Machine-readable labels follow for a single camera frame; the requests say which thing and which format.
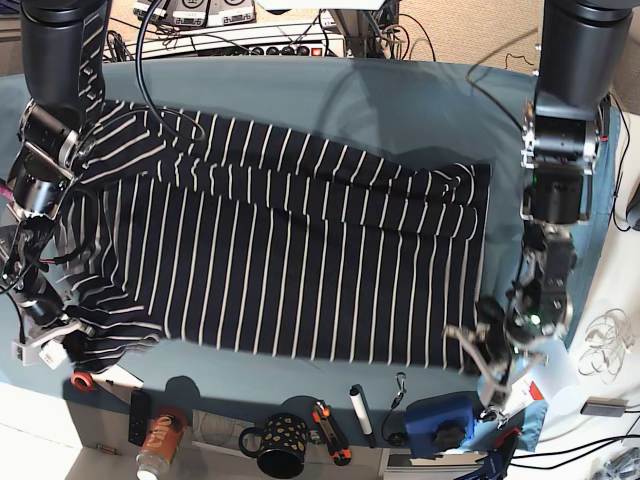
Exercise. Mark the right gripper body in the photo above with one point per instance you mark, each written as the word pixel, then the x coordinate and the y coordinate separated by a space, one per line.
pixel 60 327

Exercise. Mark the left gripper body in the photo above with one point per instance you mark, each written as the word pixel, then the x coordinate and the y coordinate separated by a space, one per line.
pixel 505 361

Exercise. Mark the navy white striped t-shirt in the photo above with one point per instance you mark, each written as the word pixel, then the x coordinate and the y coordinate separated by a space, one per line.
pixel 255 238

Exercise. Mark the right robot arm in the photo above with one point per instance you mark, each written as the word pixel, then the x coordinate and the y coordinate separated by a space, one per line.
pixel 62 47

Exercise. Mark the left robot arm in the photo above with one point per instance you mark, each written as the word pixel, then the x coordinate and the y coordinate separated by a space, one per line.
pixel 563 129

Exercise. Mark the white packaged card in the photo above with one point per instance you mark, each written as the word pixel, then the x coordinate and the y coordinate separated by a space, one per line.
pixel 53 354

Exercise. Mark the white red card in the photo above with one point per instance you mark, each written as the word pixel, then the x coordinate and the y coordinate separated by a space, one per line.
pixel 523 394

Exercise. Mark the red tape roll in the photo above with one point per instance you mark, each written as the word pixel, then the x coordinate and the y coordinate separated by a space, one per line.
pixel 82 382

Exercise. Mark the translucent plastic cup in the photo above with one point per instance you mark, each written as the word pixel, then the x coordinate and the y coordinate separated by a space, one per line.
pixel 557 380

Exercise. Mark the white paper sheet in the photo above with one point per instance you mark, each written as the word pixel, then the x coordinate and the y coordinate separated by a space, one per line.
pixel 116 376

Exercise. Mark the grey small box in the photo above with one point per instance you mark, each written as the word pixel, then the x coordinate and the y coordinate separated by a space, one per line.
pixel 599 407

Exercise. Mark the black remote control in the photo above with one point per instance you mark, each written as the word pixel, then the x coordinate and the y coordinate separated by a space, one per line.
pixel 139 416

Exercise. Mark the white black marker pen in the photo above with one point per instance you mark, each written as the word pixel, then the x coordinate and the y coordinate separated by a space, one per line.
pixel 362 415

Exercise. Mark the orange drink bottle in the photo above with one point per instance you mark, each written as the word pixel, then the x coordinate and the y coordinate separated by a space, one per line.
pixel 161 444

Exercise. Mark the orange black utility knife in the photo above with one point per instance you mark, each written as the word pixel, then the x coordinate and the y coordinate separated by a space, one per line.
pixel 330 432

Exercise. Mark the black mug with yellow leaves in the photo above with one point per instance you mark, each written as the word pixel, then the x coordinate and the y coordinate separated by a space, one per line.
pixel 279 447

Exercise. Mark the teal table cloth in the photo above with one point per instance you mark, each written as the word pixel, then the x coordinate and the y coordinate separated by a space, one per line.
pixel 423 114

